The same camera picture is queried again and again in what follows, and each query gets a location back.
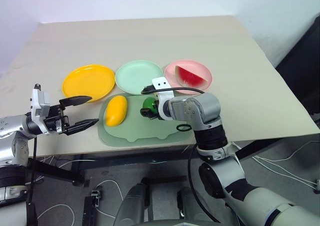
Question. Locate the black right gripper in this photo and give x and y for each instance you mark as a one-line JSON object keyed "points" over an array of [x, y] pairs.
{"points": [[156, 113]]}

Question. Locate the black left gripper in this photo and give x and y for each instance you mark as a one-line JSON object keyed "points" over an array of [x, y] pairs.
{"points": [[56, 118]]}

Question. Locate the dark green round toy vegetable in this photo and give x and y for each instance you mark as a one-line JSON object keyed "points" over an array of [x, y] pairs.
{"points": [[149, 103]]}

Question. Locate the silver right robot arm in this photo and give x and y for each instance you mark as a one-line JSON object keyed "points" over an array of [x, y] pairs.
{"points": [[207, 105]]}

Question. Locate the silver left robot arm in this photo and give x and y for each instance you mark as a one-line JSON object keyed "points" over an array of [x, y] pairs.
{"points": [[10, 125]]}

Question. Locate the light green plastic plate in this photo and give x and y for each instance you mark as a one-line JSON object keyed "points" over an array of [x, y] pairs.
{"points": [[137, 75]]}

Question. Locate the yellow plastic plate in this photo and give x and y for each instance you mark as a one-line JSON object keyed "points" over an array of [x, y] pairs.
{"points": [[87, 82]]}

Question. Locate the pink plastic plate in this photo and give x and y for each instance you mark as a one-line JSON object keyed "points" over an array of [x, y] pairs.
{"points": [[172, 70]]}

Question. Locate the light green silicone mat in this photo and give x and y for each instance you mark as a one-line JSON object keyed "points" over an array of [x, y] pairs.
{"points": [[135, 128]]}

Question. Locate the yellow toy mango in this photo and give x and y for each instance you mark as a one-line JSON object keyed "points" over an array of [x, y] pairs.
{"points": [[115, 110]]}

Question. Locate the red watermelon slice toy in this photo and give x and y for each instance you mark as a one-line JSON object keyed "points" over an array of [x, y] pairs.
{"points": [[190, 77]]}

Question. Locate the grey rounded robot body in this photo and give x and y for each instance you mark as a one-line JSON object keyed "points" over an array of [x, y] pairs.
{"points": [[132, 206]]}

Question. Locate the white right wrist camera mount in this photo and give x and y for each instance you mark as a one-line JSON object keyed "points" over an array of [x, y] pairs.
{"points": [[162, 84]]}

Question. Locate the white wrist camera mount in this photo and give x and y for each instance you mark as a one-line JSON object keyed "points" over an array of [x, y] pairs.
{"points": [[162, 84], [39, 103]]}

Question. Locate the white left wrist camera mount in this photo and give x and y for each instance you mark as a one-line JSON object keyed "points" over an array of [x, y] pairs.
{"points": [[39, 103]]}

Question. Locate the black table frame leg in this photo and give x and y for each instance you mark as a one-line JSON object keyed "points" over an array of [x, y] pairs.
{"points": [[57, 172]]}

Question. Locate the black table frame bar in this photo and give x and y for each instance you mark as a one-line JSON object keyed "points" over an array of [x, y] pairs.
{"points": [[257, 147]]}

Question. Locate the black panel by wall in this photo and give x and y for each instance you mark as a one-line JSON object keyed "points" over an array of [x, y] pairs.
{"points": [[302, 73]]}

